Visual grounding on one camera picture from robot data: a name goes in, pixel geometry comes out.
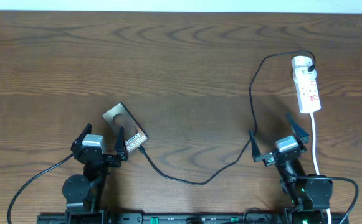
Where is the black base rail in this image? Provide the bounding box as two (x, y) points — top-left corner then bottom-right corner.
(37, 211), (350, 224)

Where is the gold Galaxy smartphone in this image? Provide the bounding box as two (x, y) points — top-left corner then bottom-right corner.
(102, 102), (149, 154)

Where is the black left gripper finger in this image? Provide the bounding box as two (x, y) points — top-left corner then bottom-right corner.
(114, 126), (126, 155)
(73, 123), (92, 146)

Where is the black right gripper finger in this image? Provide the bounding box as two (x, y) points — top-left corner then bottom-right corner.
(249, 130), (261, 159)
(286, 113), (310, 144)

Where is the white power strip cord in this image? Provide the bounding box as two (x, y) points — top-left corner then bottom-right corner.
(309, 112), (333, 224)

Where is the white power strip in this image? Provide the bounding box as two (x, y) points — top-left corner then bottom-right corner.
(293, 67), (321, 114)

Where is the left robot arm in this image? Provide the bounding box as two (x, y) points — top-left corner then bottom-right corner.
(62, 123), (128, 223)

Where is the black USB charging cable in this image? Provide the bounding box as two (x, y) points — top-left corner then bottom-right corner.
(138, 50), (317, 186)

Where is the white USB charger plug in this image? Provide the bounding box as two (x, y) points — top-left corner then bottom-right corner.
(292, 55), (315, 72)

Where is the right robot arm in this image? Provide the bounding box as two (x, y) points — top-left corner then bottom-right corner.
(249, 115), (333, 223)

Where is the black left camera cable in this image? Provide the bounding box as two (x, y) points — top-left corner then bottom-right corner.
(7, 152), (75, 224)

